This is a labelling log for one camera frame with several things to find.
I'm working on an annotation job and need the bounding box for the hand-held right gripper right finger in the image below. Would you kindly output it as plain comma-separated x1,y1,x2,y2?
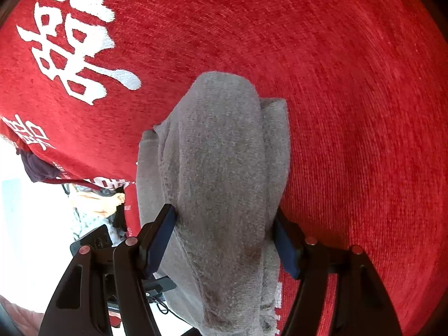
272,208,403,336

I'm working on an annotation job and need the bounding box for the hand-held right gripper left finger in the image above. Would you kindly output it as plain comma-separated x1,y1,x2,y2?
38,203,176,336

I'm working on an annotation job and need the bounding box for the grey fleece garment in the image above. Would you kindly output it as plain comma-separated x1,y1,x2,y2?
135,71,291,336

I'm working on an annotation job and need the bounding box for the person's left hand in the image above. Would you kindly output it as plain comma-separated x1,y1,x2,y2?
101,192,127,215

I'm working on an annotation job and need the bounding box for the dark purple cloth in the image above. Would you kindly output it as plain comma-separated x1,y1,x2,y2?
19,147,69,184

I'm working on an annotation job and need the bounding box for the reddish brown cloth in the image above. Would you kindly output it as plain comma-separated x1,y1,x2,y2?
0,294,46,336

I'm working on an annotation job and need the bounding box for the red printed blanket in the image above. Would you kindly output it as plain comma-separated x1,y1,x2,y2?
0,0,448,336

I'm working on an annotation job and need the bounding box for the black cable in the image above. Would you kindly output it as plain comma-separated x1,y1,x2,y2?
154,297,193,326

